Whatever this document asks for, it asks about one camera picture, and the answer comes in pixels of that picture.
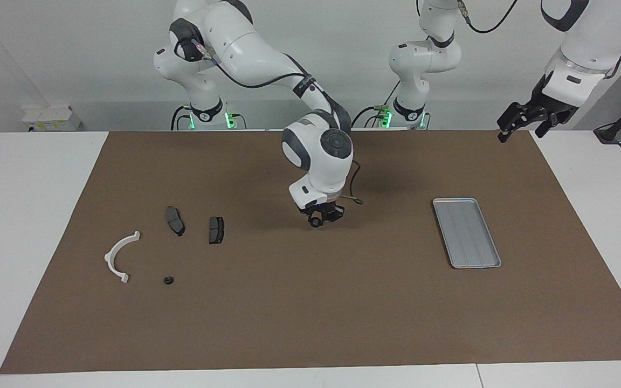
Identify silver metal tray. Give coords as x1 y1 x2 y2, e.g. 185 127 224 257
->
432 198 502 269

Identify curved dark grey brake pad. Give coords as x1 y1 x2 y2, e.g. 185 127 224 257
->
165 206 185 237

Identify white curved plastic bracket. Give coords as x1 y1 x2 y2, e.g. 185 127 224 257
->
104 231 141 283

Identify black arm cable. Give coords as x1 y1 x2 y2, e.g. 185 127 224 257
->
459 0 519 34
195 40 364 205

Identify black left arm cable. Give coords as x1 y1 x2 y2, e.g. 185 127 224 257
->
459 0 519 34

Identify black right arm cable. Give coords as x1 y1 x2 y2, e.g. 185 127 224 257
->
195 40 364 205

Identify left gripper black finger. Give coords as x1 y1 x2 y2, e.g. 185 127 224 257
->
496 102 537 143
534 112 570 138

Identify black left base cables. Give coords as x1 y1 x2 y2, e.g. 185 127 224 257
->
350 81 402 129

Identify brown table mat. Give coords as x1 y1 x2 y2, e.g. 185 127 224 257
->
0 129 621 374

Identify white power strip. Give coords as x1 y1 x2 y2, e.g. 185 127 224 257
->
22 105 82 131

